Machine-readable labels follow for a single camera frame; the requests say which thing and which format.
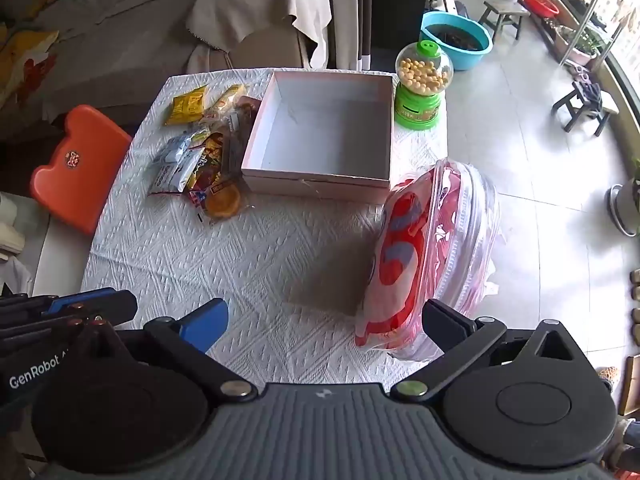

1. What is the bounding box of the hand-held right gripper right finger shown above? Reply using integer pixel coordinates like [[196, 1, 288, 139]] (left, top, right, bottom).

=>
[[390, 298, 592, 404]]

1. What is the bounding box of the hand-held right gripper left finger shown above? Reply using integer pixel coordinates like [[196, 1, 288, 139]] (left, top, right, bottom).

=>
[[82, 298, 259, 404]]

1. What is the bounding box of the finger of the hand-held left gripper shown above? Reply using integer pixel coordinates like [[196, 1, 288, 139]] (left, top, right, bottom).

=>
[[0, 287, 139, 319], [0, 311, 118, 345]]

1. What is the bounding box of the long pale snack packet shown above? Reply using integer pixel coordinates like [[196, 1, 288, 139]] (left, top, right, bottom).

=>
[[205, 85, 246, 119]]

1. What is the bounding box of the white patterned tablecloth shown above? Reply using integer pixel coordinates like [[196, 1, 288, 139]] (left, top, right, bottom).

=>
[[81, 67, 451, 377]]

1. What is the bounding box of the red and clear zip bag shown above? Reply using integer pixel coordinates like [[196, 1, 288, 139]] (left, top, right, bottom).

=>
[[354, 157, 501, 362]]

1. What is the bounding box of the clear packet with orange cake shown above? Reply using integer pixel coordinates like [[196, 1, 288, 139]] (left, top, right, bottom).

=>
[[196, 184, 254, 225]]

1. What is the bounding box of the orange plastic chair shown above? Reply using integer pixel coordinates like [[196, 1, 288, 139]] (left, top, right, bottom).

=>
[[28, 104, 134, 236]]

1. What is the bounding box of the white packet with red edge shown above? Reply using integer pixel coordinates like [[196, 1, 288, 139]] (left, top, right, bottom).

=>
[[147, 130, 203, 197]]

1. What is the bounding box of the red snack packet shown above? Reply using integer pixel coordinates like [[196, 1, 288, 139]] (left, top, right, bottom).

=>
[[187, 131, 237, 207]]

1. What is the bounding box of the yellow snack packet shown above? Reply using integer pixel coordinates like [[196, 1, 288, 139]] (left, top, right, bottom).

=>
[[164, 85, 209, 127]]

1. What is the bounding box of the green candy dispenser jar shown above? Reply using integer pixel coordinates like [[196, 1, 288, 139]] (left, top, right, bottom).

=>
[[394, 39, 454, 131]]

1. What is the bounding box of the yellow and red printed blanket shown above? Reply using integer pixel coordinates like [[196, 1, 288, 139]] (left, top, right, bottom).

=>
[[0, 22, 61, 108]]

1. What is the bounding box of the dark small stool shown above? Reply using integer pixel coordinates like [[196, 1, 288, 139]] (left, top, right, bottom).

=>
[[551, 79, 621, 137]]

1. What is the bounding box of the beige covered sofa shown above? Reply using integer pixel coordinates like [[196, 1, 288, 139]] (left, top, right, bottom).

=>
[[0, 0, 331, 126]]

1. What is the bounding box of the blue plastic basin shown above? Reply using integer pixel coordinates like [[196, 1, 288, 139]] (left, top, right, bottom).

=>
[[419, 10, 494, 71]]

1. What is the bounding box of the wooden stool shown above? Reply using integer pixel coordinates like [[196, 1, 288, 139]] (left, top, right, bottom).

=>
[[482, 0, 530, 39]]

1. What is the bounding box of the beige draped cloth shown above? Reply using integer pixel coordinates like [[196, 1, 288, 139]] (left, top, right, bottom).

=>
[[186, 0, 334, 56]]

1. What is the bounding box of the beige and brown curtain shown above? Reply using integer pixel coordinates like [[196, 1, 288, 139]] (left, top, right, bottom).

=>
[[327, 0, 374, 72]]

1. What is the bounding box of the red plastic basin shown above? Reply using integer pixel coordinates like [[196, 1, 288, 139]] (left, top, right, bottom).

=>
[[522, 0, 560, 17]]

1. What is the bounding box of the metal plant rack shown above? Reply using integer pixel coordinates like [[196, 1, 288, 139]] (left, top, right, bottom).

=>
[[527, 0, 640, 67]]

